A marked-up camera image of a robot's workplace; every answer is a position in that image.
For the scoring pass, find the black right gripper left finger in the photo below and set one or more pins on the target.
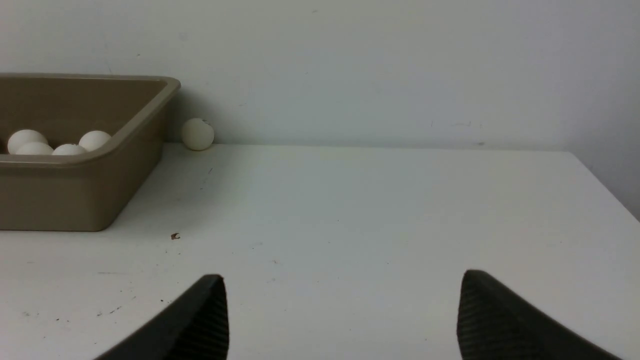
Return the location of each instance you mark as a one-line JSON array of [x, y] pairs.
[[195, 326]]

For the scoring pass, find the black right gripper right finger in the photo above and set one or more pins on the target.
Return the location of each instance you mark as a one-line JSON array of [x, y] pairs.
[[495, 323]]

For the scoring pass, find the tan plastic bin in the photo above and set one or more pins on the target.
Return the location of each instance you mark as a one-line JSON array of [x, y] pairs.
[[84, 192]]

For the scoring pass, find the white ball with black mark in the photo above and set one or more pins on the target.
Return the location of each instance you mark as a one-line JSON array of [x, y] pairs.
[[69, 149]]

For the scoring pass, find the white ping-pong ball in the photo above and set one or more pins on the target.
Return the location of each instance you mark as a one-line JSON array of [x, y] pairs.
[[22, 137]]

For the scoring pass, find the white ball behind bin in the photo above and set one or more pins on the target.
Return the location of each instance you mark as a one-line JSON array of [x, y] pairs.
[[197, 134]]

